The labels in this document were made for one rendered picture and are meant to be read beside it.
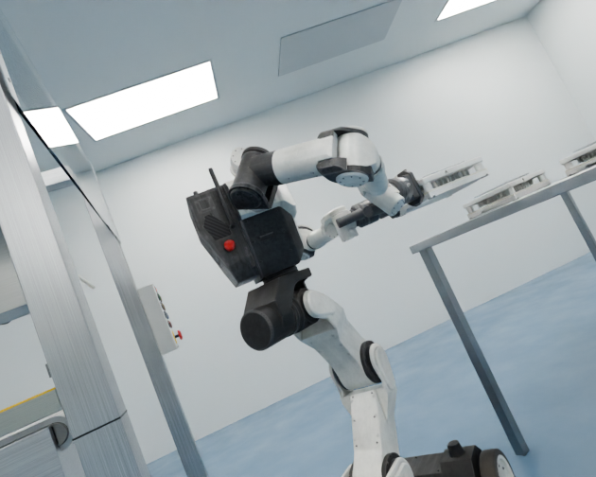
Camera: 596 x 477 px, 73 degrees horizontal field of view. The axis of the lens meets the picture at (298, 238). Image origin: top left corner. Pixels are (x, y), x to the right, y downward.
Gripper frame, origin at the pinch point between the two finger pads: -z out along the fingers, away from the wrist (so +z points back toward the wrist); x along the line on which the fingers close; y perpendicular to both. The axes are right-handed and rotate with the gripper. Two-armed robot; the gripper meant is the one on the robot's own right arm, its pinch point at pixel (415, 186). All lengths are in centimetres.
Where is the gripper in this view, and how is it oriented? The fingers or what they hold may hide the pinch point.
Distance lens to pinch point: 143.6
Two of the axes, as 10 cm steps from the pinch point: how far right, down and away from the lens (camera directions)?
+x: 4.2, 9.0, -1.2
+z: -6.5, 2.1, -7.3
